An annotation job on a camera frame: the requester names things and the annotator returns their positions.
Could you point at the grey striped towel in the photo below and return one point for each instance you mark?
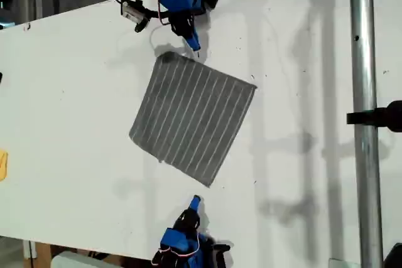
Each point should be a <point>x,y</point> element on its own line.
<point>194,117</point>

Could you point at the white box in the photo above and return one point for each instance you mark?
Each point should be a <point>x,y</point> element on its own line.
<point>81,261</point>

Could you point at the wooden table leg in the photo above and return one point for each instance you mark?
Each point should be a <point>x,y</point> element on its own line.
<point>41,254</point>

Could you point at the yellow object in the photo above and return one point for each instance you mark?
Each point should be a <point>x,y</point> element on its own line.
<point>3,166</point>

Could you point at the black clamp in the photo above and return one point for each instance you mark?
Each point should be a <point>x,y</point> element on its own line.
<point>377,116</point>

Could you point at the black rounded object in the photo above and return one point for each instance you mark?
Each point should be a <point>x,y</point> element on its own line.
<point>394,257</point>

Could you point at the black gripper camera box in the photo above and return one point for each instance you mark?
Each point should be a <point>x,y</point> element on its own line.
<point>133,13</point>
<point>221,254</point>

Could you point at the steel post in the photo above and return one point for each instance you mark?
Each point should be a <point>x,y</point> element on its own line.
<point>366,123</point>

